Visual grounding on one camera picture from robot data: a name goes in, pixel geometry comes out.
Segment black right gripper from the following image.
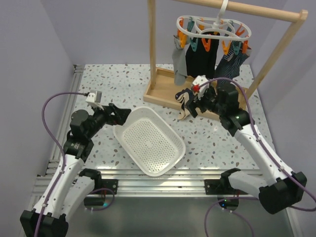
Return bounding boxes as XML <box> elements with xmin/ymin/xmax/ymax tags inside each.
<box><xmin>184</xmin><ymin>87</ymin><xmax>226</xmax><ymax>118</ymax></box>

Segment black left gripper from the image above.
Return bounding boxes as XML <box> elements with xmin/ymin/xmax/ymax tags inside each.
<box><xmin>85</xmin><ymin>102</ymin><xmax>130</xmax><ymax>139</ymax></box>

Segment navy underwear with beige band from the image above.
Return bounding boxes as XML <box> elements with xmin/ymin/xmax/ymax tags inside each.
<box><xmin>175</xmin><ymin>90</ymin><xmax>190</xmax><ymax>120</ymax></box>

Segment grey underwear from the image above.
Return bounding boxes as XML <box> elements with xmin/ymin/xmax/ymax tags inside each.
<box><xmin>172</xmin><ymin>35</ymin><xmax>188</xmax><ymax>86</ymax></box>

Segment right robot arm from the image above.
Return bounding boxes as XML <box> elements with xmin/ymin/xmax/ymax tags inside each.
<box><xmin>185</xmin><ymin>84</ymin><xmax>307</xmax><ymax>214</ymax></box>

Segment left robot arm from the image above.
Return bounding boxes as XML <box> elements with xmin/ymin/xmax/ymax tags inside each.
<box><xmin>20</xmin><ymin>103</ymin><xmax>131</xmax><ymax>237</ymax></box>

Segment black underwear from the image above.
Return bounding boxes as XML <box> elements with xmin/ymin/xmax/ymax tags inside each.
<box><xmin>186</xmin><ymin>38</ymin><xmax>219</xmax><ymax>79</ymax></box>

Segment navy striped underwear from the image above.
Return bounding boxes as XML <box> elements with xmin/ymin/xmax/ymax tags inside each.
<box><xmin>214</xmin><ymin>45</ymin><xmax>252</xmax><ymax>79</ymax></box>

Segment white round clip hanger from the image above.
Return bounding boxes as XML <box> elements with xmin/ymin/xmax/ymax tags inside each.
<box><xmin>176</xmin><ymin>0</ymin><xmax>252</xmax><ymax>42</ymax></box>

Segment wooden clothes rack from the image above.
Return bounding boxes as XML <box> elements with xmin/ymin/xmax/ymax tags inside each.
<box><xmin>143</xmin><ymin>0</ymin><xmax>308</xmax><ymax>120</ymax></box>

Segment white perforated plastic basket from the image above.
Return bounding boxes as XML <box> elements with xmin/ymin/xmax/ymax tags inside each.
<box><xmin>113</xmin><ymin>107</ymin><xmax>186</xmax><ymax>177</ymax></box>

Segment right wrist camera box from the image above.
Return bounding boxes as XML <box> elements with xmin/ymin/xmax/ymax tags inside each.
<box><xmin>192</xmin><ymin>75</ymin><xmax>209</xmax><ymax>98</ymax></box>

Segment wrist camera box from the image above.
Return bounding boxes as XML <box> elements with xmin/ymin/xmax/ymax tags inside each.
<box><xmin>192</xmin><ymin>75</ymin><xmax>209</xmax><ymax>98</ymax></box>
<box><xmin>85</xmin><ymin>90</ymin><xmax>103</xmax><ymax>110</ymax></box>

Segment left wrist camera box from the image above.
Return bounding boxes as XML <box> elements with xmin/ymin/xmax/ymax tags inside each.
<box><xmin>85</xmin><ymin>90</ymin><xmax>103</xmax><ymax>110</ymax></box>

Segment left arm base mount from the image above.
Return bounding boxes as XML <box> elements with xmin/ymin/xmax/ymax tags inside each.
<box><xmin>83</xmin><ymin>179</ymin><xmax>118</xmax><ymax>211</ymax></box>

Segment aluminium frame rails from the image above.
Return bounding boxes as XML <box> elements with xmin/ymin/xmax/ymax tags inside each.
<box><xmin>19</xmin><ymin>64</ymin><xmax>297</xmax><ymax>237</ymax></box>

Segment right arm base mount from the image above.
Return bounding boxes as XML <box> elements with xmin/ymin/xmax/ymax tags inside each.
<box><xmin>204</xmin><ymin>179</ymin><xmax>241</xmax><ymax>211</ymax></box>

